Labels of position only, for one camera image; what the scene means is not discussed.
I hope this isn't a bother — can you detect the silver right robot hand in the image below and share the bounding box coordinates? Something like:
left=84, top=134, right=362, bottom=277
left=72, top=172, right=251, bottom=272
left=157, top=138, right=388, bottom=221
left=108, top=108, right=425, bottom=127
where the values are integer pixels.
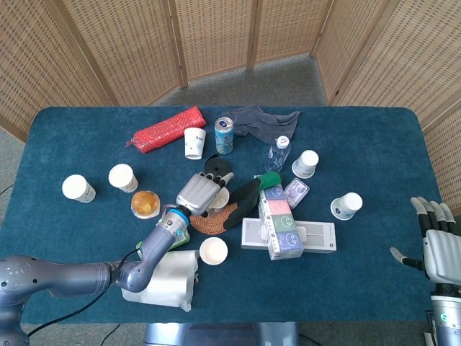
left=390, top=196, right=461, bottom=285

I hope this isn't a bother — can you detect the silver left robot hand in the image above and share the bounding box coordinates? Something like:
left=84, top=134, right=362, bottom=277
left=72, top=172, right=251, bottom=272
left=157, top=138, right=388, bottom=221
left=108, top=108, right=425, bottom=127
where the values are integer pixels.
left=175, top=172, right=236, bottom=218

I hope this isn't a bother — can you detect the white floral paper cup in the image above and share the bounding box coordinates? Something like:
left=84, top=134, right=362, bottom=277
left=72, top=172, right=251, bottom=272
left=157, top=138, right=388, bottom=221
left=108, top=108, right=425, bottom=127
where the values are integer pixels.
left=291, top=149, right=320, bottom=179
left=199, top=236, right=229, bottom=266
left=184, top=127, right=207, bottom=160
left=61, top=174, right=97, bottom=204
left=210, top=187, right=231, bottom=210
left=107, top=164, right=139, bottom=194
left=330, top=192, right=364, bottom=221

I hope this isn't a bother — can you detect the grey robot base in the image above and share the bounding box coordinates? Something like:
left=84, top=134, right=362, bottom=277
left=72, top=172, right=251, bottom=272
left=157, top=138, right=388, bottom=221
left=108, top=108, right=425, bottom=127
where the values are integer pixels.
left=143, top=321, right=300, bottom=346

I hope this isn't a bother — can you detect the woven rattan coaster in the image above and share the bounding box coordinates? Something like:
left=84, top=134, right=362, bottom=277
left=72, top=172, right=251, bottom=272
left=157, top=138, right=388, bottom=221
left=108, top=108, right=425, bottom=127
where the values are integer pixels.
left=189, top=201, right=238, bottom=236

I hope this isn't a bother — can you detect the orange fruit jelly cup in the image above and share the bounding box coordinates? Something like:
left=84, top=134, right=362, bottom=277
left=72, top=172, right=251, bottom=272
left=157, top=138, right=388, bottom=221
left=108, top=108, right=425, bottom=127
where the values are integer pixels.
left=130, top=190, right=161, bottom=219

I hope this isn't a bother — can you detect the black round disc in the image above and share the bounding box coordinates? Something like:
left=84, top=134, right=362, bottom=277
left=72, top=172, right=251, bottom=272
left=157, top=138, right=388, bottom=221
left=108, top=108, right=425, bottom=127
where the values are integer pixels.
left=204, top=154, right=231, bottom=177

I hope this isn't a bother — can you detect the black and green glove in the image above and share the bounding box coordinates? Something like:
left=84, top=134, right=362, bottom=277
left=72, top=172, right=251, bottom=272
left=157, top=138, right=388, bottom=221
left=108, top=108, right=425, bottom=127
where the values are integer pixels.
left=223, top=171, right=282, bottom=231

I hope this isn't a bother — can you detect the blue drink can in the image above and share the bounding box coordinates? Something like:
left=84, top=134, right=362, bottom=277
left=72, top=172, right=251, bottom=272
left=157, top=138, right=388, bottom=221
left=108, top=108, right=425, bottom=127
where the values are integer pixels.
left=214, top=117, right=236, bottom=156

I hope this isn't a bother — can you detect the red bubble wrap roll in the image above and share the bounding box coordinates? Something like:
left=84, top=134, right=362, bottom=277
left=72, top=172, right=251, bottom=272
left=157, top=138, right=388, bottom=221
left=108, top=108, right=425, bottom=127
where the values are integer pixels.
left=125, top=105, right=208, bottom=155

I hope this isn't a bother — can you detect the multicolour tissue pack bundle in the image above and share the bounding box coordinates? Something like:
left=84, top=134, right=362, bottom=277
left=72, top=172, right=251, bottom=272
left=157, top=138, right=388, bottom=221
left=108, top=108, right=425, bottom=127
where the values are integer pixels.
left=258, top=185, right=304, bottom=261

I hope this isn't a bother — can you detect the clear plastic water bottle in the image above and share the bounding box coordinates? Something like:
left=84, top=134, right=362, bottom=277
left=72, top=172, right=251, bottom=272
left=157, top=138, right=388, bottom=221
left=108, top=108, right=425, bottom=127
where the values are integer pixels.
left=264, top=135, right=292, bottom=173

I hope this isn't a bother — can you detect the white plastic bag with roll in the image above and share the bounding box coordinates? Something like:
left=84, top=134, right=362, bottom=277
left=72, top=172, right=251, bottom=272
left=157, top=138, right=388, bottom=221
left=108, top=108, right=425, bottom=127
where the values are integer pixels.
left=121, top=249, right=200, bottom=313

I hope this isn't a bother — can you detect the grey towel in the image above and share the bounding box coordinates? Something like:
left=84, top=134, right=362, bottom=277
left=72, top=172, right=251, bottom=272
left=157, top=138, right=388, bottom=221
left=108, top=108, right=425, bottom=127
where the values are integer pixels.
left=225, top=104, right=302, bottom=141

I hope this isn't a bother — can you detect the small purple tissue packet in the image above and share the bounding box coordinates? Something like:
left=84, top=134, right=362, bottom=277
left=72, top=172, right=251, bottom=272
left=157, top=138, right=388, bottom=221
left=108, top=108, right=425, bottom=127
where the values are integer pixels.
left=283, top=177, right=310, bottom=209

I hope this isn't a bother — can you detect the grey white cardboard box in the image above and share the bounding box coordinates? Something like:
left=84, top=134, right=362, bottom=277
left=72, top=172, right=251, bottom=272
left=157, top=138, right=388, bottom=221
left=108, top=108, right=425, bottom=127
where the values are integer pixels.
left=240, top=217, right=337, bottom=254

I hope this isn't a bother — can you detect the woven bamboo folding screen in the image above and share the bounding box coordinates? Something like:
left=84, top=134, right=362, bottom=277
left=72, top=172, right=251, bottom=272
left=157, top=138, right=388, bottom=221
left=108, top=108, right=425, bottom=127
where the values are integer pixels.
left=0, top=0, right=461, bottom=213

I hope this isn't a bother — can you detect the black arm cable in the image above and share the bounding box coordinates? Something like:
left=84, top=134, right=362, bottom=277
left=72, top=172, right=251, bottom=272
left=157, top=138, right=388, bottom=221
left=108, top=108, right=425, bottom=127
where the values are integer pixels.
left=27, top=241, right=145, bottom=338

